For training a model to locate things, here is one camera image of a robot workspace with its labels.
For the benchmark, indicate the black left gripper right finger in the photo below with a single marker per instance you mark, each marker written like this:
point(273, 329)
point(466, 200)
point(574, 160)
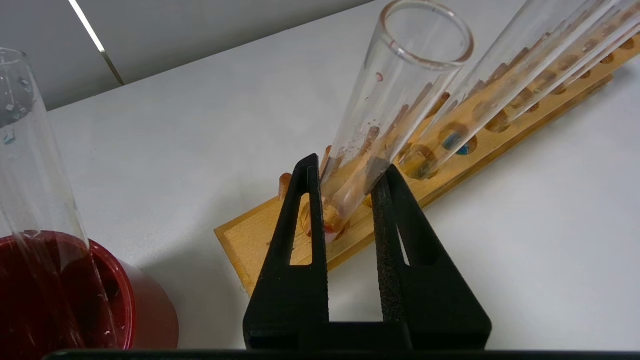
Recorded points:
point(440, 315)

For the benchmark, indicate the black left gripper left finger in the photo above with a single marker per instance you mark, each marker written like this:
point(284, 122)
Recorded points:
point(280, 310)

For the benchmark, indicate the red pigment test tube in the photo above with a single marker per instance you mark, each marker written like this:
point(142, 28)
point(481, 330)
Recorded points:
point(400, 90)

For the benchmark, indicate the yellow pigment test tube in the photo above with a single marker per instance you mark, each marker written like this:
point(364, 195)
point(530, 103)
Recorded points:
point(515, 70)

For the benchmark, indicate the wooden test tube rack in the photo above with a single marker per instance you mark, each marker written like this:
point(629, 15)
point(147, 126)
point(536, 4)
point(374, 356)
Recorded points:
point(250, 240)

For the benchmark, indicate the empty glass test tube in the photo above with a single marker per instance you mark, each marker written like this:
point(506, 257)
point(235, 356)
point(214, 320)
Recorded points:
point(30, 175)

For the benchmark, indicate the dark red cup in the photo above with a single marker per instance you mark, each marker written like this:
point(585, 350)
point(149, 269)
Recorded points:
point(150, 310)

